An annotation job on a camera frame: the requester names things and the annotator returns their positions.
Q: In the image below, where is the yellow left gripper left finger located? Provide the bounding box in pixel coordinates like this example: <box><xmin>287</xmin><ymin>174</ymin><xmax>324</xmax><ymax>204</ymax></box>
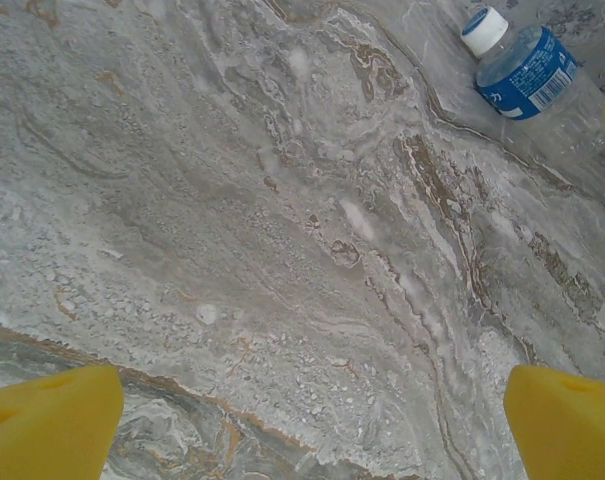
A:
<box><xmin>0</xmin><ymin>363</ymin><xmax>126</xmax><ymax>480</ymax></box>

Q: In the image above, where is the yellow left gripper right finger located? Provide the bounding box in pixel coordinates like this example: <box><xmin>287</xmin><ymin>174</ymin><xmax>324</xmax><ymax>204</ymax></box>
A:
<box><xmin>503</xmin><ymin>363</ymin><xmax>605</xmax><ymax>480</ymax></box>

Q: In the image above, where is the blue label clear plastic bottle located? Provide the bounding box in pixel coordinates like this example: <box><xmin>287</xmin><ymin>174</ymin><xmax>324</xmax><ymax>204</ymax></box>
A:
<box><xmin>459</xmin><ymin>5</ymin><xmax>605</xmax><ymax>169</ymax></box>

